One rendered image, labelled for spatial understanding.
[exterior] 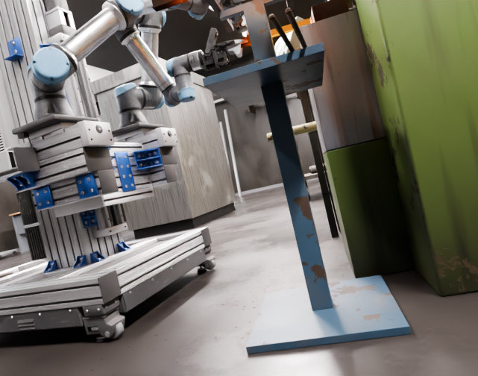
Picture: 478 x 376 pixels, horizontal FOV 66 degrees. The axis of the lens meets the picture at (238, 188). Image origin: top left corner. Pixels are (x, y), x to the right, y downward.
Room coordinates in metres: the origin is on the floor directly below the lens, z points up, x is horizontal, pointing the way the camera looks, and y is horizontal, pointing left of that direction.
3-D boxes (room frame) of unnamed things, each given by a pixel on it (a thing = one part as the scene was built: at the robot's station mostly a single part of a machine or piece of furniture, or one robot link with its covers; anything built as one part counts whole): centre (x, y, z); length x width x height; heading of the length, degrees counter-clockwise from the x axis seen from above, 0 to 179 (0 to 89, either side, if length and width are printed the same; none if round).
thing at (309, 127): (1.88, -0.42, 0.62); 0.44 x 0.05 x 0.05; 78
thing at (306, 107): (2.09, -0.47, 0.54); 0.04 x 0.04 x 1.08; 78
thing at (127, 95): (1.92, 0.45, 0.98); 0.13 x 0.12 x 0.14; 136
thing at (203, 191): (5.23, 0.87, 1.03); 1.55 x 1.19 x 2.06; 159
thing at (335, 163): (1.43, -0.64, 0.23); 0.56 x 0.38 x 0.47; 78
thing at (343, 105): (1.43, -0.64, 0.69); 0.56 x 0.38 x 0.45; 78
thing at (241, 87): (1.08, -0.16, 0.70); 0.40 x 0.30 x 0.02; 167
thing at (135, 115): (1.91, 0.46, 0.87); 0.15 x 0.15 x 0.10
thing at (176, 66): (1.62, 0.13, 0.98); 0.11 x 0.08 x 0.09; 78
